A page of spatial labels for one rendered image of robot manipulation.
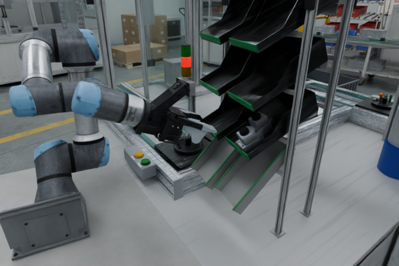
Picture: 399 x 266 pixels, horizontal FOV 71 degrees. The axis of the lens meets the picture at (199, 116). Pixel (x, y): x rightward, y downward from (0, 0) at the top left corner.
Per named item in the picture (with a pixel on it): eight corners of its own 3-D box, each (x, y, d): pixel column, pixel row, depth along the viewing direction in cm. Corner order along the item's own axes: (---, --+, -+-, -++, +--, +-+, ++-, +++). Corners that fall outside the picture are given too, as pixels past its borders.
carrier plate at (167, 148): (180, 172, 118) (179, 167, 117) (154, 148, 136) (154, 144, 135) (223, 154, 131) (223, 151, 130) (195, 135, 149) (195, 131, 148)
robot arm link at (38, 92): (13, 24, 95) (5, 87, 59) (49, 24, 100) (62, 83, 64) (20, 56, 101) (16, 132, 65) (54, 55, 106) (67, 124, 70)
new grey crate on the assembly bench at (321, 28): (326, 35, 580) (328, 27, 573) (312, 34, 598) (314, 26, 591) (333, 33, 606) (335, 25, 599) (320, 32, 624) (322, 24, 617)
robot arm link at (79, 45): (70, 167, 115) (50, 29, 102) (107, 159, 122) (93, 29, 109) (72, 178, 105) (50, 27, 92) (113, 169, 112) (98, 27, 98)
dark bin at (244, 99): (253, 111, 77) (245, 90, 73) (228, 97, 88) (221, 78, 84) (328, 60, 82) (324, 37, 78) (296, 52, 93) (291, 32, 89)
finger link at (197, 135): (209, 146, 78) (179, 135, 76) (218, 127, 76) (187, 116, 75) (211, 151, 75) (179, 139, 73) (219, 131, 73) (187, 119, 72)
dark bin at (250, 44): (257, 53, 70) (249, 27, 66) (231, 45, 81) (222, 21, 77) (339, 2, 75) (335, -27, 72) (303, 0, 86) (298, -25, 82)
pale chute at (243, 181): (240, 215, 91) (232, 210, 88) (220, 191, 101) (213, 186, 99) (296, 148, 90) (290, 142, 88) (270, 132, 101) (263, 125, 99)
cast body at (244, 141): (245, 155, 85) (238, 139, 82) (238, 148, 89) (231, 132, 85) (268, 141, 86) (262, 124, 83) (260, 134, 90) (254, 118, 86)
